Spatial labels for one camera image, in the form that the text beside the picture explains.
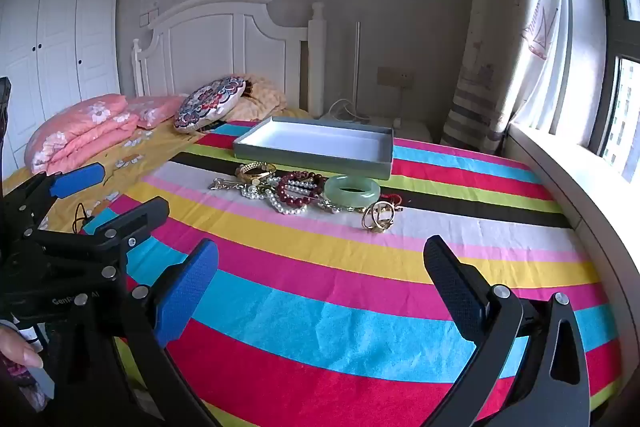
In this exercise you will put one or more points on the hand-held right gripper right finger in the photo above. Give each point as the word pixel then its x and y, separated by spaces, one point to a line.
pixel 452 289

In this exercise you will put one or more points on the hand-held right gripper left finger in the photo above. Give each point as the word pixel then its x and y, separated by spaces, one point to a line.
pixel 185 294

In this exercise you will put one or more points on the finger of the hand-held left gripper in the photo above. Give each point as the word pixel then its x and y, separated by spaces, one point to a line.
pixel 75 180
pixel 140 217

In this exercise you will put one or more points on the gold earrings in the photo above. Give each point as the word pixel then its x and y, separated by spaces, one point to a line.
pixel 372 219

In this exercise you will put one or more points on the gold watch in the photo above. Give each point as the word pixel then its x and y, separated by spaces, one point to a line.
pixel 255 172

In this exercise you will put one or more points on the green jade bangle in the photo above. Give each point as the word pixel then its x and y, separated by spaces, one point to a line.
pixel 331 193

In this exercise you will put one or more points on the grey cardboard box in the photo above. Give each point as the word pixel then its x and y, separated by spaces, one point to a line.
pixel 310 139

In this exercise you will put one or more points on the person's left hand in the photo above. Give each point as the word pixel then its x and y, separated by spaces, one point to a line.
pixel 22 349

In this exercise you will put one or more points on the pink folded quilt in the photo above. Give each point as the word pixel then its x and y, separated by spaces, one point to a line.
pixel 80 127

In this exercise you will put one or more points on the colourful striped bedsheet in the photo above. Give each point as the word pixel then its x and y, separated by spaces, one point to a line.
pixel 350 287

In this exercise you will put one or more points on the pink floral pillow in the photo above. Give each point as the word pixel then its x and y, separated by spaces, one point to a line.
pixel 155 109

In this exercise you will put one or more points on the round patterned cushion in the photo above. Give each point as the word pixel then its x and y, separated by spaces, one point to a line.
pixel 210 104

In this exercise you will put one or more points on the white wardrobe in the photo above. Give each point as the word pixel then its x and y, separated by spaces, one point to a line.
pixel 60 37

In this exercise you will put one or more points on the white windowsill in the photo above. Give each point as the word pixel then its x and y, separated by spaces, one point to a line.
pixel 575 187

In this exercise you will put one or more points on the beige blanket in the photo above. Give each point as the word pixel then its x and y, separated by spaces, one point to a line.
pixel 265 102

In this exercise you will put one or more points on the white bed headboard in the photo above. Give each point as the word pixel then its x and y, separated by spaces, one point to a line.
pixel 200 42

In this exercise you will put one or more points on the white pole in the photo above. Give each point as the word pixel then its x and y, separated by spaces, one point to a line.
pixel 356 57

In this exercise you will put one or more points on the sailboat print curtain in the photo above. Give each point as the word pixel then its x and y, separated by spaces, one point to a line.
pixel 525 32

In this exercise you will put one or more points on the dark framed window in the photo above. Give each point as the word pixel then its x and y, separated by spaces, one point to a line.
pixel 617 72

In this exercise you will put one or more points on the paper sheet on wall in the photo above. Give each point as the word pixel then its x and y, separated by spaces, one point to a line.
pixel 149 4

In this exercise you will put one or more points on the wall socket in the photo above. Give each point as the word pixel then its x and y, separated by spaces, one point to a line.
pixel 395 77

